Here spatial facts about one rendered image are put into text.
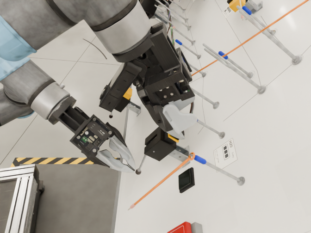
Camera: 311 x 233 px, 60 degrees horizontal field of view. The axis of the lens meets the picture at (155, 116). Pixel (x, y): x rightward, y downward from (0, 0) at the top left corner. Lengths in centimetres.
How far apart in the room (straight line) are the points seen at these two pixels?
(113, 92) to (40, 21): 15
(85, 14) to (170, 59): 13
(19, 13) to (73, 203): 159
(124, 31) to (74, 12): 6
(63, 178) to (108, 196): 36
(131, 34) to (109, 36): 3
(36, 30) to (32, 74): 23
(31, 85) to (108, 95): 19
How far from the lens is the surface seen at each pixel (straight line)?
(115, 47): 38
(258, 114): 49
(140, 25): 38
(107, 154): 61
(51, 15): 37
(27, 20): 37
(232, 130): 51
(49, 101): 57
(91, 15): 37
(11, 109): 68
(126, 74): 42
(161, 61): 41
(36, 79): 59
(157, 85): 41
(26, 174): 181
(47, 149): 223
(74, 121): 55
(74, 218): 182
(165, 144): 53
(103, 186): 190
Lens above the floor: 155
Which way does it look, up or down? 41 degrees down
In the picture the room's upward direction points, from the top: straight up
